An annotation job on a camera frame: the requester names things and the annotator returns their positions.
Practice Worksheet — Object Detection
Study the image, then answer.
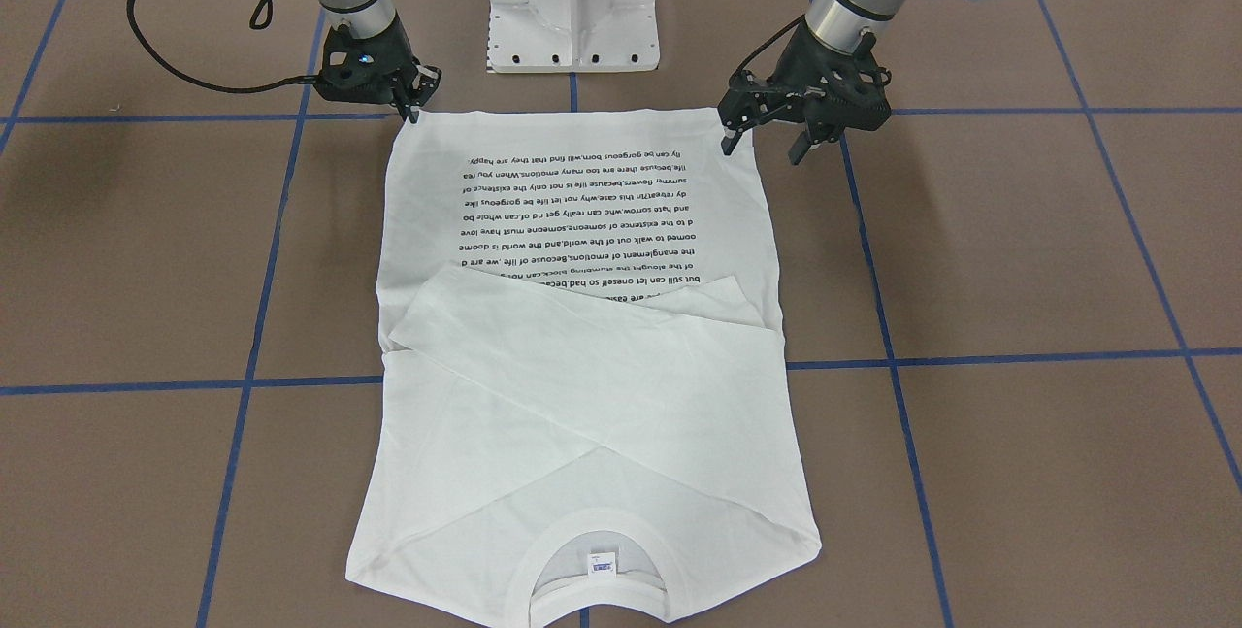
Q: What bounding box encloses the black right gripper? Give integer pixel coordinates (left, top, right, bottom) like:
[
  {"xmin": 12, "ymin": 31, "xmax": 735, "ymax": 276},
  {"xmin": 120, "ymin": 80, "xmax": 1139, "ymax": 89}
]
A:
[{"xmin": 318, "ymin": 17, "xmax": 438, "ymax": 124}]

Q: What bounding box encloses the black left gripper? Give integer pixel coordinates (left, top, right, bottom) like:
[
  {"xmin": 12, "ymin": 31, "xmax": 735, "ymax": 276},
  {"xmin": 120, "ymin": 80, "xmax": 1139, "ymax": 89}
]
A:
[{"xmin": 717, "ymin": 21, "xmax": 892, "ymax": 165}]

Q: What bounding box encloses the white long-sleeve printed shirt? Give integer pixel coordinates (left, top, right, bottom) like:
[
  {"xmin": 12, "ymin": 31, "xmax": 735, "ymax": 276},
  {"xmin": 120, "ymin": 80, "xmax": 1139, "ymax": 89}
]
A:
[{"xmin": 345, "ymin": 108, "xmax": 821, "ymax": 627}]

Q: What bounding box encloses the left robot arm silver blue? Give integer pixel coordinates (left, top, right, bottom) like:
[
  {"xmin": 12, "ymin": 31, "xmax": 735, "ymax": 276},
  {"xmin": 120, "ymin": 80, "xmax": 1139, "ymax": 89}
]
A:
[{"xmin": 717, "ymin": 0, "xmax": 905, "ymax": 164}]

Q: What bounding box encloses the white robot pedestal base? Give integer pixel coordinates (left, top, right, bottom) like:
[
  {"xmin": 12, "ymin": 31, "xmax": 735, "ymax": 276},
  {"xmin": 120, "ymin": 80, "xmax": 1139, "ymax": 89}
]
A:
[{"xmin": 487, "ymin": 0, "xmax": 660, "ymax": 74}]

